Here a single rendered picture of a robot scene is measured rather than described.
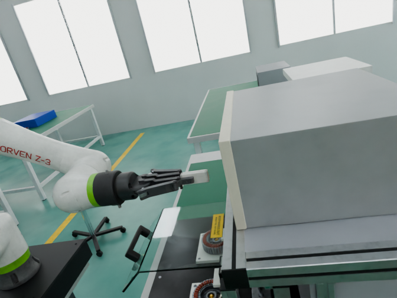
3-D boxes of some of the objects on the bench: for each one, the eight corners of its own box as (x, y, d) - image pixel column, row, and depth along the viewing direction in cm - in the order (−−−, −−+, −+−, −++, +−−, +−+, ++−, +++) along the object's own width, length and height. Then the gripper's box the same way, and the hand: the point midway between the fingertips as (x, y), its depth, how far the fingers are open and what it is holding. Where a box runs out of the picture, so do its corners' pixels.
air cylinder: (254, 314, 82) (251, 300, 80) (253, 292, 89) (250, 278, 87) (273, 314, 81) (270, 299, 79) (270, 291, 88) (268, 277, 86)
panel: (319, 384, 64) (308, 280, 53) (280, 207, 124) (271, 142, 113) (324, 384, 64) (314, 279, 53) (283, 207, 124) (274, 142, 113)
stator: (191, 318, 84) (188, 309, 82) (198, 286, 94) (195, 277, 92) (230, 319, 81) (227, 310, 80) (233, 285, 91) (230, 277, 90)
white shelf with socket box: (301, 165, 157) (292, 80, 141) (290, 140, 191) (282, 68, 174) (373, 156, 150) (373, 65, 134) (348, 131, 184) (345, 56, 167)
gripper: (133, 186, 87) (212, 175, 82) (116, 212, 75) (208, 202, 70) (126, 163, 84) (207, 151, 79) (107, 187, 72) (202, 174, 67)
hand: (194, 177), depth 75 cm, fingers closed
